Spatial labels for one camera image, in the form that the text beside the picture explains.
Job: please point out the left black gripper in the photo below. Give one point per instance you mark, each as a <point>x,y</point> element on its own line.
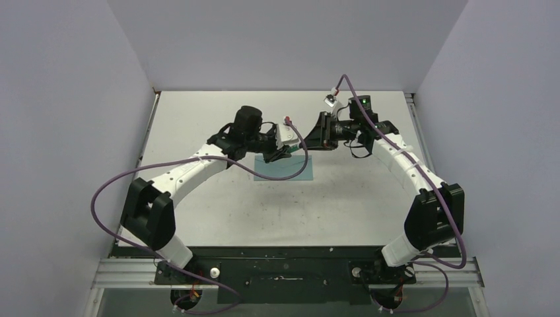
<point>277,154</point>

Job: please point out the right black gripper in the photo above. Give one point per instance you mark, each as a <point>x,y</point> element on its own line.
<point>319,137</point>

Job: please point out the teal envelope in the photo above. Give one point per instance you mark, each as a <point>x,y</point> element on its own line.
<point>285,167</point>

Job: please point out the green glue stick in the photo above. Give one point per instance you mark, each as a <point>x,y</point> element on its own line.
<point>293,149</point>

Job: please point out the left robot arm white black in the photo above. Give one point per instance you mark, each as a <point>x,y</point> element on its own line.
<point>148,212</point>

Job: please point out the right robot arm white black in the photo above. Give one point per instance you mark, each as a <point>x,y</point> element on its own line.
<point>436,214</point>

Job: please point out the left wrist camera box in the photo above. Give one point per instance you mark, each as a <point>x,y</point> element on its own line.
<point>285,136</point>

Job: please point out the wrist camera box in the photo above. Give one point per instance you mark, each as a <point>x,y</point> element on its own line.
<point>332,101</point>
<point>285,136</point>

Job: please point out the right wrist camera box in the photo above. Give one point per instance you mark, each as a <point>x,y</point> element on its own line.
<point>332,101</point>

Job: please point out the right side aluminium rail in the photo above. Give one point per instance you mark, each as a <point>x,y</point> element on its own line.
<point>422,130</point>

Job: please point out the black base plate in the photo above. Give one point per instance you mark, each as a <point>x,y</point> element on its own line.
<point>280,275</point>

